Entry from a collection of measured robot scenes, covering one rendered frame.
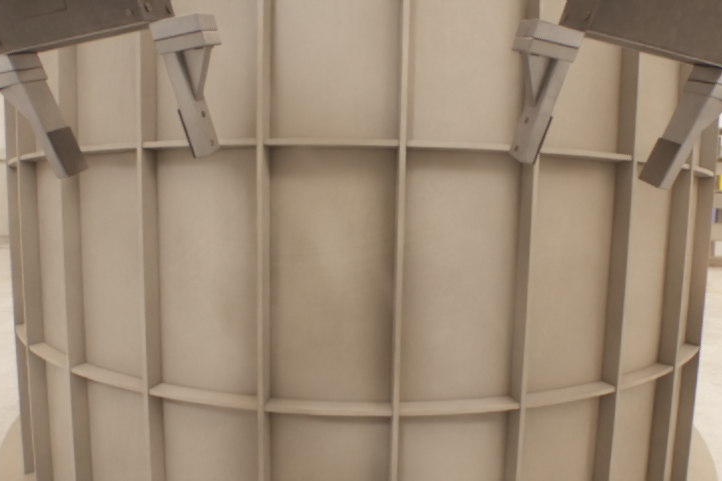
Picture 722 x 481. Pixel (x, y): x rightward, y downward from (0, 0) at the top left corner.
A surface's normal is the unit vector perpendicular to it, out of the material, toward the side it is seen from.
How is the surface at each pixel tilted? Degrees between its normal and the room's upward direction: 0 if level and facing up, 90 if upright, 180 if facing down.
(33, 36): 114
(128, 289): 90
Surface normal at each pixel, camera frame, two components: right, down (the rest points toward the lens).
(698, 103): -0.98, -0.14
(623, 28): 0.06, 0.47
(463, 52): 0.15, 0.07
